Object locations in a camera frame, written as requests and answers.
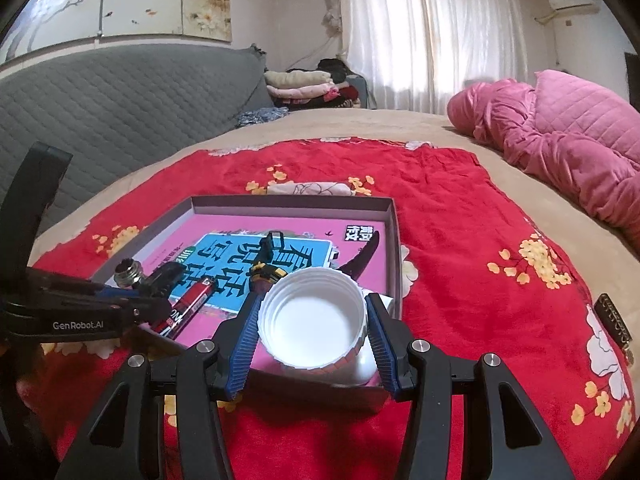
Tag white plastic lid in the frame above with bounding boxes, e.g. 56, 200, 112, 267
259, 267, 368, 373

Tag grey cardboard box tray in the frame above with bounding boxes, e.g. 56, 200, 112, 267
90, 195, 403, 403

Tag dark clothes pile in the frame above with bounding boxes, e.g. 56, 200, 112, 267
285, 58, 362, 110

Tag black and yellow watch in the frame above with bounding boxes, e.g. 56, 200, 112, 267
247, 230, 381, 311

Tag metal threaded fitting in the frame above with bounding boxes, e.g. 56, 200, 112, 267
112, 258, 151, 291

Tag red lighter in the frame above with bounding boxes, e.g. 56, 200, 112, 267
150, 280, 217, 343

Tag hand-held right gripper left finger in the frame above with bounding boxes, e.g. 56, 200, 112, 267
55, 292, 268, 480

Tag beige folded garment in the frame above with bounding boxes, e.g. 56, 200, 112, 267
264, 70, 334, 89

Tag pink folded garment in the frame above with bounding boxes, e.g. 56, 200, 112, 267
267, 85, 337, 102

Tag floral wall painting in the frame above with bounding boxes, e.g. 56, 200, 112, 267
0, 0, 233, 66

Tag blue patterned cloth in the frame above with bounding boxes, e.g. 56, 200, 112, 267
236, 107, 291, 128

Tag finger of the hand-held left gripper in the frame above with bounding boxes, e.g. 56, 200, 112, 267
120, 297, 172, 333
27, 266, 151, 301

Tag pink and blue book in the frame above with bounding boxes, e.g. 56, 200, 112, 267
145, 212, 392, 361

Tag pink quilt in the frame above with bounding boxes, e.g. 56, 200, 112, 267
446, 69, 640, 241

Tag beige bed sheet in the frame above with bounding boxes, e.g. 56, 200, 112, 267
30, 107, 640, 361

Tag white curtain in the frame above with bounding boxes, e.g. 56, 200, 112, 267
335, 0, 531, 113

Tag red floral blanket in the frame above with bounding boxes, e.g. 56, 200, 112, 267
30, 137, 640, 480

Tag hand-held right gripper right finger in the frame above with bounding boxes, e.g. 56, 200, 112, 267
364, 292, 576, 480

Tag black remote control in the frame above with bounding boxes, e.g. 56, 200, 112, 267
595, 292, 633, 348

